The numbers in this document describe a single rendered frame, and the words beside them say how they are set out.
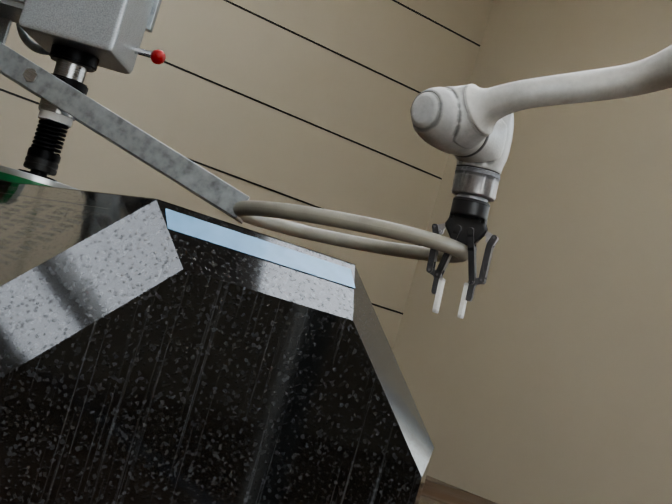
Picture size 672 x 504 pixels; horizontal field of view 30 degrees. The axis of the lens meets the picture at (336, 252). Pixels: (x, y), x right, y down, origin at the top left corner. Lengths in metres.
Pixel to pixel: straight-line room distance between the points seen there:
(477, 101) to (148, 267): 0.89
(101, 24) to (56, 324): 1.05
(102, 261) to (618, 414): 5.98
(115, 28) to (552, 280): 5.73
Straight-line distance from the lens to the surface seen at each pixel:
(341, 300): 1.80
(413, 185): 8.81
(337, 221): 2.30
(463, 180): 2.47
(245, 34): 7.95
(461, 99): 2.34
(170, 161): 2.53
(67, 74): 2.63
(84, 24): 2.57
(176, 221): 1.71
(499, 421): 8.05
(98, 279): 1.65
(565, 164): 8.21
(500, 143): 2.47
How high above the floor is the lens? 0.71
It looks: 4 degrees up
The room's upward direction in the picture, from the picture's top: 16 degrees clockwise
